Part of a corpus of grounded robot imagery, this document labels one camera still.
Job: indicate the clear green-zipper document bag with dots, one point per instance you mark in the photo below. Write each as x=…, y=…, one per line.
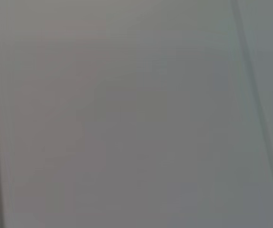
x=136, y=114

